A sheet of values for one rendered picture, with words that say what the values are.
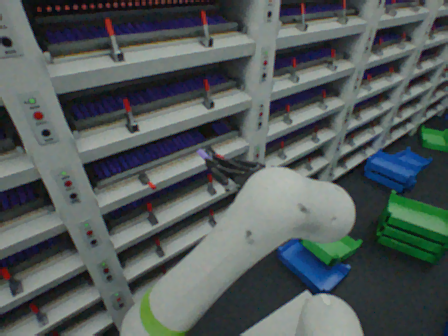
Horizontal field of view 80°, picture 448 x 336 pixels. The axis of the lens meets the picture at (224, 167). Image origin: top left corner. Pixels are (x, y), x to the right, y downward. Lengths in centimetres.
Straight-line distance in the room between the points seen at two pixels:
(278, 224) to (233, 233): 7
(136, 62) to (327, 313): 75
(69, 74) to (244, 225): 52
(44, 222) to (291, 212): 71
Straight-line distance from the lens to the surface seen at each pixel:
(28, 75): 71
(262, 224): 38
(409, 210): 186
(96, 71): 73
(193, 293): 51
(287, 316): 99
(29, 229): 91
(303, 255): 160
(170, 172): 95
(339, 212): 47
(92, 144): 80
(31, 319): 121
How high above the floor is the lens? 125
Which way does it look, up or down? 36 degrees down
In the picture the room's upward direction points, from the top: straight up
